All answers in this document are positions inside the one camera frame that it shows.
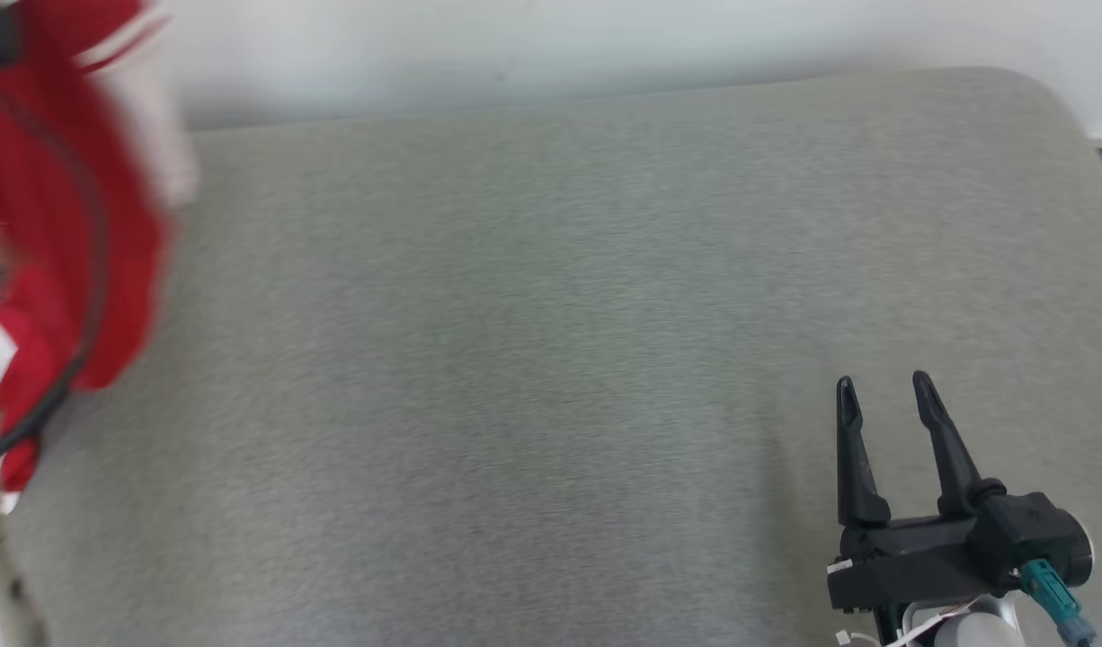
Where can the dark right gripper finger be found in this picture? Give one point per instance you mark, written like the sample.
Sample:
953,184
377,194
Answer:
852,467
951,449

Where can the grey fabric sofa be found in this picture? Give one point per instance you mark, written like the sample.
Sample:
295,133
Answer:
551,359

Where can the red white-sleeved jersey shirt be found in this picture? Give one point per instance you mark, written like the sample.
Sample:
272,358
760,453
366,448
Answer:
39,180

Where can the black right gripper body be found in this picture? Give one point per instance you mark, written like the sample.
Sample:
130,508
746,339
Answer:
910,557

